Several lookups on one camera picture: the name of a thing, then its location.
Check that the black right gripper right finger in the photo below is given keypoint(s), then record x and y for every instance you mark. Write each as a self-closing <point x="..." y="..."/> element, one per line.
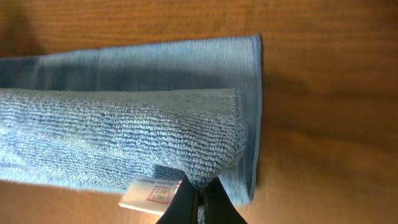
<point x="218" y="208"/>

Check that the white cloth care label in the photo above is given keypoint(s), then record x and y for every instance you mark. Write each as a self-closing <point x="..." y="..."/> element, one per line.
<point x="150" y="195"/>

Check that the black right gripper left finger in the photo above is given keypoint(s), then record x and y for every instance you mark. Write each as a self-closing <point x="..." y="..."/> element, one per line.
<point x="183" y="208"/>

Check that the blue microfiber cloth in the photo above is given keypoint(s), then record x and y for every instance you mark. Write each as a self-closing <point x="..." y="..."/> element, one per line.
<point x="97" y="119"/>

